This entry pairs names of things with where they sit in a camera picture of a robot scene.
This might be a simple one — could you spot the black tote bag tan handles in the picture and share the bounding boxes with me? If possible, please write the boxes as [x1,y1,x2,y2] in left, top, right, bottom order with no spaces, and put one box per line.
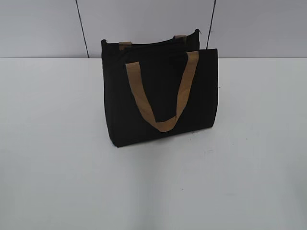
[101,29,218,147]

